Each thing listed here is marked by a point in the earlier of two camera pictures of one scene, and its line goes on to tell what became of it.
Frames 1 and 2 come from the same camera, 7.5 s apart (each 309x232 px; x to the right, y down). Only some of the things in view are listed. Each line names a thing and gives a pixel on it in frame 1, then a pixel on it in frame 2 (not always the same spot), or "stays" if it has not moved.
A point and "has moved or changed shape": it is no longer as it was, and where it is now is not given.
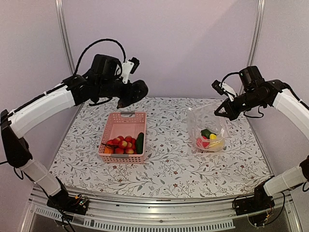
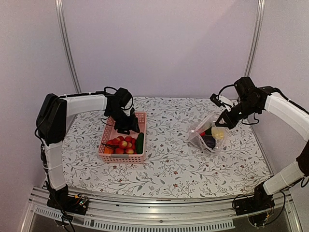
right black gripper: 232,114 → 230,123
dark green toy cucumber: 140,143 stays
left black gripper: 134,90 → 133,124
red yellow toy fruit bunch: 126,145 stays
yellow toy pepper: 213,136 → 218,133
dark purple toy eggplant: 125,99 has moved or changed shape
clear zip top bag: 208,127 has moved or changed shape
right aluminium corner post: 255,36 stays
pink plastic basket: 124,123 stays
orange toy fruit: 108,150 stays
